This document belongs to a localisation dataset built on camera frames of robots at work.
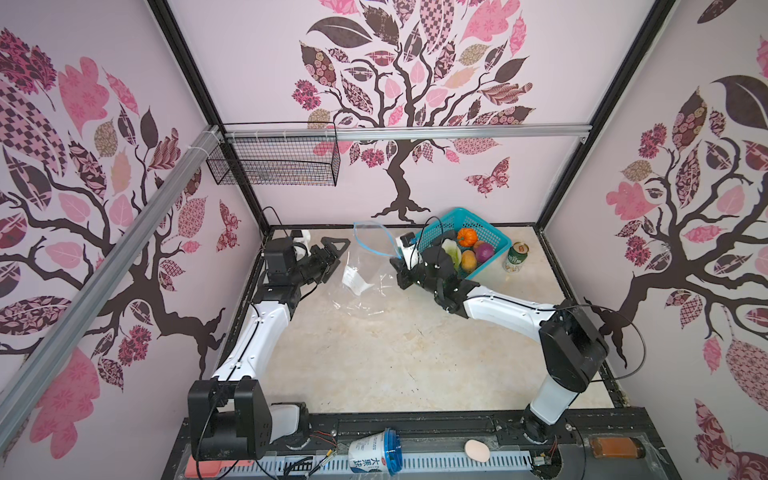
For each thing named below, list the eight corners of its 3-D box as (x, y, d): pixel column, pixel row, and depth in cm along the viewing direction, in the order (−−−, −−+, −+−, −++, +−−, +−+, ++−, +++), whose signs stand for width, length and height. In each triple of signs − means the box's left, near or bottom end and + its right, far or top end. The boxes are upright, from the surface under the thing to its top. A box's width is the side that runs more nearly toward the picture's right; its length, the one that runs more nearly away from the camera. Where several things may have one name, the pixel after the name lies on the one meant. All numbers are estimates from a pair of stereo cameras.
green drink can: (504, 274, 107) (514, 255, 99) (500, 260, 111) (509, 241, 103) (520, 274, 107) (531, 255, 99) (516, 260, 111) (526, 241, 103)
